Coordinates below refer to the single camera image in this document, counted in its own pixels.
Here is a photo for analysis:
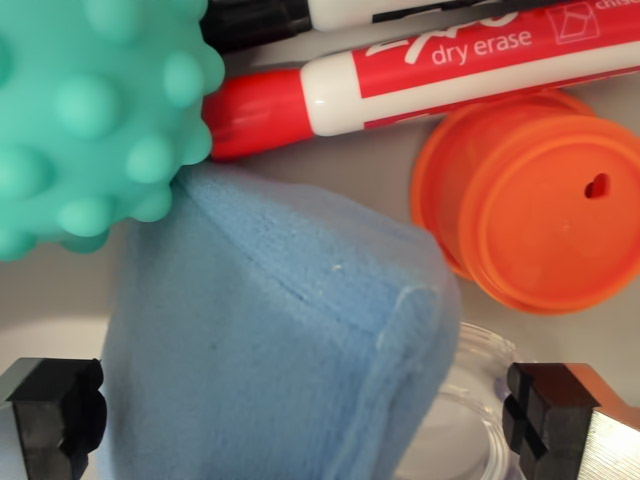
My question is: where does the clear plastic ring rattle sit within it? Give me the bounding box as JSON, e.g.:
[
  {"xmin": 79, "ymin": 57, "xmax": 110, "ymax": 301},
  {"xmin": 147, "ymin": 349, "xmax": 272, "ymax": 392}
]
[{"xmin": 394, "ymin": 319, "xmax": 531, "ymax": 480}]

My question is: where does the grey plastic bin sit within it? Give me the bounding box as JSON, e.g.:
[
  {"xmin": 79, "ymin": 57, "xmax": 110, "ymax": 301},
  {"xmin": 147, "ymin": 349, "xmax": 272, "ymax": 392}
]
[{"xmin": 0, "ymin": 0, "xmax": 640, "ymax": 480}]

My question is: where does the black dry erase marker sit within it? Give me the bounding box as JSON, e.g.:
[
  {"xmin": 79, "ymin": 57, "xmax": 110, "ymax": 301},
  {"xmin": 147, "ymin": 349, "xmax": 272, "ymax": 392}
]
[{"xmin": 199, "ymin": 0, "xmax": 586, "ymax": 55}]

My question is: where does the light blue plush block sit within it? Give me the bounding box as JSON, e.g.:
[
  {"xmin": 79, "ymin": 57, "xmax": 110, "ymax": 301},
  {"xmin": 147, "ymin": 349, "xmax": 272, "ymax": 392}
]
[{"xmin": 94, "ymin": 162, "xmax": 464, "ymax": 480}]

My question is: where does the orange plastic stacking cup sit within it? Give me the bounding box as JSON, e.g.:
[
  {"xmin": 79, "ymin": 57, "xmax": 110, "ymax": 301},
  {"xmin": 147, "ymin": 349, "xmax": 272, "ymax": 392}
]
[{"xmin": 409, "ymin": 89, "xmax": 640, "ymax": 316}]

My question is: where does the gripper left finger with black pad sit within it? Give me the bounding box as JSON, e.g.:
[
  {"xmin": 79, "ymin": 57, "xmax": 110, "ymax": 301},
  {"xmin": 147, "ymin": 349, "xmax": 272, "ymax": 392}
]
[{"xmin": 0, "ymin": 356, "xmax": 109, "ymax": 480}]

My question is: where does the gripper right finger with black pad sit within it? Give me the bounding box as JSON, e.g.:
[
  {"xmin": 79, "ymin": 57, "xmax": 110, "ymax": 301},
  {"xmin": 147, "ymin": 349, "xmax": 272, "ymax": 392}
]
[{"xmin": 501, "ymin": 361, "xmax": 640, "ymax": 480}]

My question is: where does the red dry erase marker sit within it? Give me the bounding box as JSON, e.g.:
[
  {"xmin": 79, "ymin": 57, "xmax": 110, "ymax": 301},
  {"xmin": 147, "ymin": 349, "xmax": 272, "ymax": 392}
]
[{"xmin": 201, "ymin": 0, "xmax": 640, "ymax": 162}]

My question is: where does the teal bumpy rubber ball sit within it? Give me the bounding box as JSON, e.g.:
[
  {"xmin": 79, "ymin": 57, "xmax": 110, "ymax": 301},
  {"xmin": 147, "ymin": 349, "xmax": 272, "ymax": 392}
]
[{"xmin": 0, "ymin": 0, "xmax": 227, "ymax": 264}]

